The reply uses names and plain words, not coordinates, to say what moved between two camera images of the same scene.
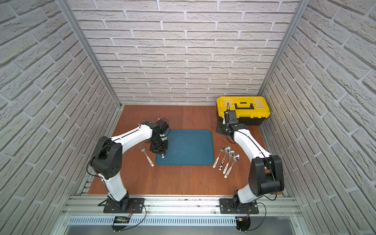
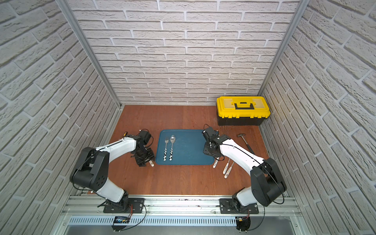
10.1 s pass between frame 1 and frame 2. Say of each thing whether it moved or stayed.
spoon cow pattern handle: moved
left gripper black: moved
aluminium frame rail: stayed
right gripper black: moved
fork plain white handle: stayed
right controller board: stayed
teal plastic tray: stayed
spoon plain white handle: stayed
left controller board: stayed
